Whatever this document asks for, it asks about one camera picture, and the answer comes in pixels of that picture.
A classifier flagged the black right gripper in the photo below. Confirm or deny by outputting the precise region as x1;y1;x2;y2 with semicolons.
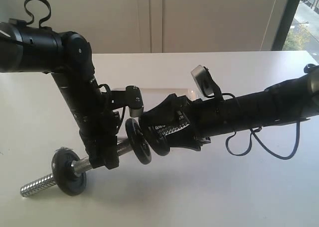
139;94;224;151

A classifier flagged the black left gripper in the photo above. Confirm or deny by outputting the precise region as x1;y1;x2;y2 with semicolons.
52;72;120;169

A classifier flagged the black weight plate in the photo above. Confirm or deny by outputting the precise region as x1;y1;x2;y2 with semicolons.
139;121;170;156
51;147;87;196
125;118;152;165

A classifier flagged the chrome threaded dumbbell bar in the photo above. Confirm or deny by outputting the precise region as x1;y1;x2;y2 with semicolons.
20;137;133;198

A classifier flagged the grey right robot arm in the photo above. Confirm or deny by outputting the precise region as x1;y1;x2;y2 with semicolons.
139;64;319;156

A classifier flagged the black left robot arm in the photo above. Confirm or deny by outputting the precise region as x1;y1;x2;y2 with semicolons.
0;20;120;169

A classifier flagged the white rectangular tray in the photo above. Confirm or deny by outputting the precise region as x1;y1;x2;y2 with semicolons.
140;88;198;101

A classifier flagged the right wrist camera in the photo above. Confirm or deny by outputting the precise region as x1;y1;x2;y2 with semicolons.
191;65;223;100

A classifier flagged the dark window frame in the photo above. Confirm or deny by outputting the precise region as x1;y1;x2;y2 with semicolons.
271;0;300;51

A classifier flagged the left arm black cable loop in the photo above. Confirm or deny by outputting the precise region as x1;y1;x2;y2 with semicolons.
23;0;52;28

